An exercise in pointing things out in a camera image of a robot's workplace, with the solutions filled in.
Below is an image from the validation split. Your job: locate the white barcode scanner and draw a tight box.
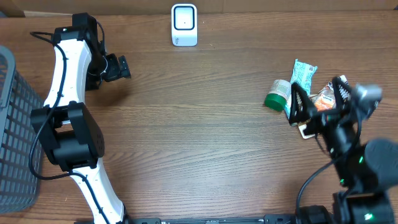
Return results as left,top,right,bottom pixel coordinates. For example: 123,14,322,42
171,3,198,47

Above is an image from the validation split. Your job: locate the teal wet wipes pack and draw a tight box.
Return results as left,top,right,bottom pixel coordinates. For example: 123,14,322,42
284,59,318,119

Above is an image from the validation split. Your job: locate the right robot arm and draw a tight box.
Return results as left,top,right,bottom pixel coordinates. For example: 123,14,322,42
289,77,397,223

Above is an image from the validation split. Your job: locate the grey plastic mesh basket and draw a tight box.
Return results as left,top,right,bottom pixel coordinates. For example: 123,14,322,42
1,46,43,214

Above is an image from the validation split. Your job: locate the white bottle green cap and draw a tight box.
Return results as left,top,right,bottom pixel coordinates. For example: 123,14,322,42
264,80,291,111

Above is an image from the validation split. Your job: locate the beige snack bag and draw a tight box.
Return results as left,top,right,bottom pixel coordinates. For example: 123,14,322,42
298,75,348,139

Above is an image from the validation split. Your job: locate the orange tissue pack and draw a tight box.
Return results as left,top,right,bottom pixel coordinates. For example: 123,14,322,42
312,93,335,111

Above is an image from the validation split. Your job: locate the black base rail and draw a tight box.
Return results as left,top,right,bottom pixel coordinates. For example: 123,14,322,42
74,214,312,224

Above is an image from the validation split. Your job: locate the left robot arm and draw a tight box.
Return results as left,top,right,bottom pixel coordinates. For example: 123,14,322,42
29,12,132,223

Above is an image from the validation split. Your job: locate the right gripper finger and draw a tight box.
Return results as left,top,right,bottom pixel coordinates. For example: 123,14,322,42
331,77,352,109
289,83,318,125

